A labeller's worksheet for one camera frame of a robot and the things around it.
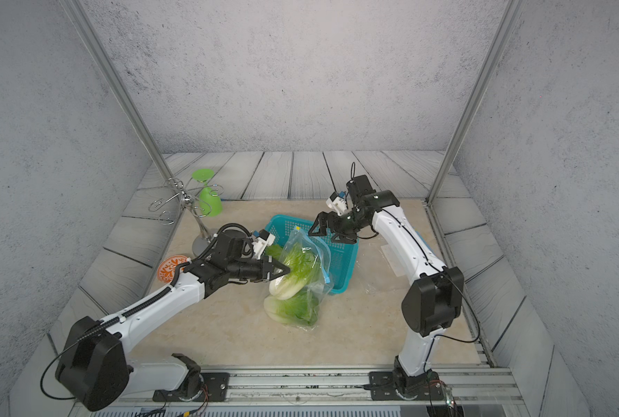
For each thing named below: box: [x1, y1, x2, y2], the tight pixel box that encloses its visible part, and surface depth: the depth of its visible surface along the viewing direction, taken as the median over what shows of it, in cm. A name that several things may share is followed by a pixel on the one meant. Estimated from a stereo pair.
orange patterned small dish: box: [156, 255, 189, 284], surface depth 98 cm
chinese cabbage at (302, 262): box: [265, 244, 321, 300], surface depth 79 cm
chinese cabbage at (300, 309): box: [263, 289, 320, 326], surface depth 80 cm
